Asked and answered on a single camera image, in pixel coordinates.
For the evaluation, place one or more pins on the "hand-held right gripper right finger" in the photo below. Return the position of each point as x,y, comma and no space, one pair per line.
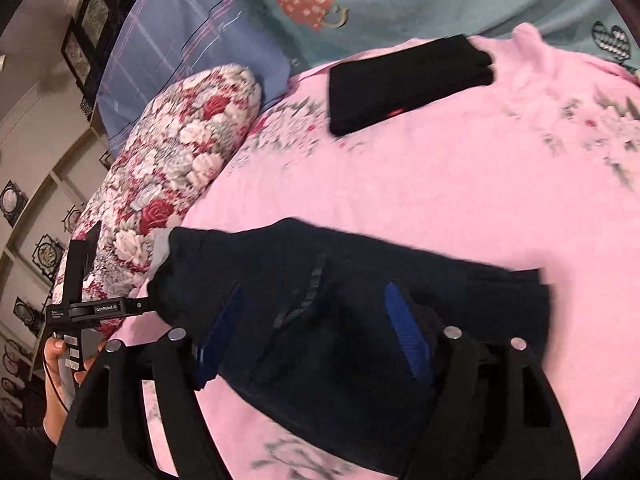
407,335

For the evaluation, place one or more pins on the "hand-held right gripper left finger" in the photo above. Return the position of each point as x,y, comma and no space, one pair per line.
220,330

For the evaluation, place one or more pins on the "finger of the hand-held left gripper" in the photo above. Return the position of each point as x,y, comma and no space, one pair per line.
149,305

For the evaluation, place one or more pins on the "navy embroidered pants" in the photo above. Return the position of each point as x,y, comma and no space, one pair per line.
340,360

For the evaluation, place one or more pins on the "person's left hand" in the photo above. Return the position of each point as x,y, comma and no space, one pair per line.
52,375

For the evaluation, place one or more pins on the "group of black framed ornaments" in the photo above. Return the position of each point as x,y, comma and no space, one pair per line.
47,257

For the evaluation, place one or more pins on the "red floral quilt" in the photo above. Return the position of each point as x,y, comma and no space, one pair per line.
175,160

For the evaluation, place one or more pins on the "pink floral bedsheet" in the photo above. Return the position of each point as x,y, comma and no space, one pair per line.
425,185

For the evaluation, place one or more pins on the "white display shelf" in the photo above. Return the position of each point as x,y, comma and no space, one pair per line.
30,160

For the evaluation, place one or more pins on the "black folded garment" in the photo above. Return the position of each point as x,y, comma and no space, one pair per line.
400,85

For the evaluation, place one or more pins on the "blue plaid pillow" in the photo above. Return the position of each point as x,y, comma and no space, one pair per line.
165,50

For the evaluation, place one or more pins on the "black framed wall picture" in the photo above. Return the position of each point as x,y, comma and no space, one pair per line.
95,20

